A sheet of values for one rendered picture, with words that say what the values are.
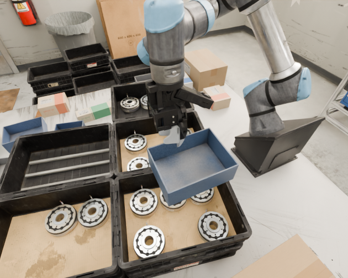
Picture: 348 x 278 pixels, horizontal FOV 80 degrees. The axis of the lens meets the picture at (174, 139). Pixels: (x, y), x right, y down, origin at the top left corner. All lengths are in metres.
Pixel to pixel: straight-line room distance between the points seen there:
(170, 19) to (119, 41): 3.08
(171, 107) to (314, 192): 0.87
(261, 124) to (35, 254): 0.97
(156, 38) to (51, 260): 0.73
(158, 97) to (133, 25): 3.07
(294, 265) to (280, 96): 0.59
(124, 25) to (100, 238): 3.06
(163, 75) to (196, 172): 0.29
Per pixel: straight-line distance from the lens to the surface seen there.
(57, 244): 0.87
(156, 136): 1.03
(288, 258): 0.82
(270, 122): 0.98
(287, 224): 1.05
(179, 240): 0.78
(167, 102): 0.50
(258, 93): 0.97
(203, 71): 1.47
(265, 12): 0.86
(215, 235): 0.77
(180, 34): 0.44
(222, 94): 1.43
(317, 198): 1.18
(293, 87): 0.92
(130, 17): 3.50
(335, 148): 2.60
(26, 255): 0.90
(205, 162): 0.63
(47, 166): 1.07
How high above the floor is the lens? 1.58
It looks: 47 degrees down
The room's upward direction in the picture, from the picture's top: straight up
